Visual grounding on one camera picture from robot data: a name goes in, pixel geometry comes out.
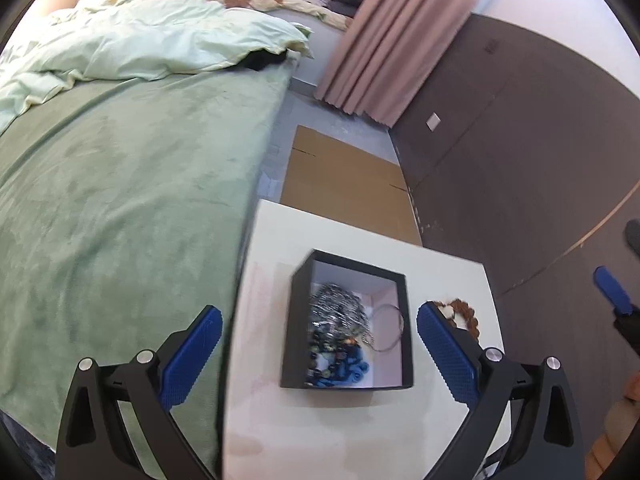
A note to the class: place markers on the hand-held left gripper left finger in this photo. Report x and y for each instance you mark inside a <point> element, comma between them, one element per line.
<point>192,355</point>

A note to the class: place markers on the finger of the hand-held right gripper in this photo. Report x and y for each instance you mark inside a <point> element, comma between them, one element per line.
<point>634,236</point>
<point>612,291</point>

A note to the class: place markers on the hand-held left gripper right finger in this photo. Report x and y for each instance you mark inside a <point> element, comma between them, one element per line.
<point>445,355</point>

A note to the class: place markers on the silver bangle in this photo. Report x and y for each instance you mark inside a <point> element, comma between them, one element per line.
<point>399,332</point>

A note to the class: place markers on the black box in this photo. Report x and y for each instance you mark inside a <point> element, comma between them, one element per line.
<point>295,340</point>

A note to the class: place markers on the person's right forearm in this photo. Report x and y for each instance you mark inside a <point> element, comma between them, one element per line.
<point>617,430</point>

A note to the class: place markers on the green bed sheet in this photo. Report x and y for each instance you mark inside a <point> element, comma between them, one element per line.
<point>125,210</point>

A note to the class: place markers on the dark shaggy rug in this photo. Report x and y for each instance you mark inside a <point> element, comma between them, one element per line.
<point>25,450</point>

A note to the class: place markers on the flat brown cardboard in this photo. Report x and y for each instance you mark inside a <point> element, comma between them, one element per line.
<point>345,185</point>

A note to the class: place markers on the black garment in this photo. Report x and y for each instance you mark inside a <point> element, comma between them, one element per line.
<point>262,60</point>

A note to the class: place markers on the pink curtain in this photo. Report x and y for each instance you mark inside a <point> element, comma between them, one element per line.
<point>380,45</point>

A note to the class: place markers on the light green duvet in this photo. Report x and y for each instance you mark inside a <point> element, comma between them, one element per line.
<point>150,40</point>

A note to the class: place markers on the bear printed blanket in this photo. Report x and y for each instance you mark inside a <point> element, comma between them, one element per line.
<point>270,2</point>

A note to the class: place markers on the white wall socket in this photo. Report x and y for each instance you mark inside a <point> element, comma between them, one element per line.
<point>433,121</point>

